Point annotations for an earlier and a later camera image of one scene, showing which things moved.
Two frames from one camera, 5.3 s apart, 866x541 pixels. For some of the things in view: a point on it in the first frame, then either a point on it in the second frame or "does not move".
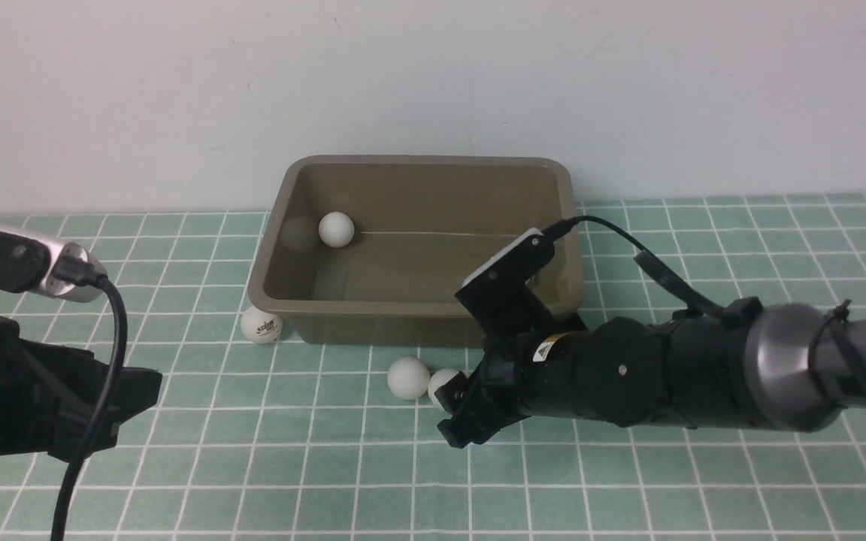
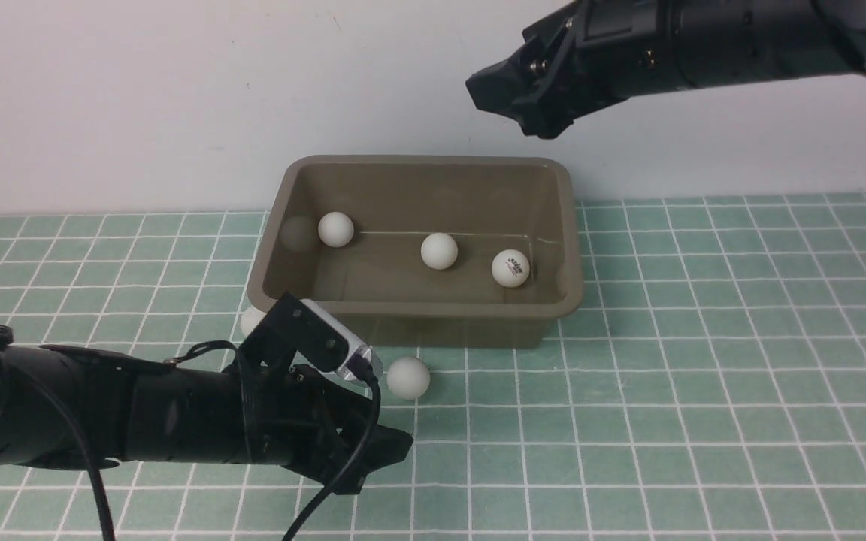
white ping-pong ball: x=336 y=229 does not move
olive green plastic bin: x=367 y=250 does not move
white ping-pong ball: x=260 y=327 does not move
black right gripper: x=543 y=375 → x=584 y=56
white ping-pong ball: x=408 y=378 does not move
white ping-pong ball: x=437 y=379 → x=439 y=251
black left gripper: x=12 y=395 → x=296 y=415
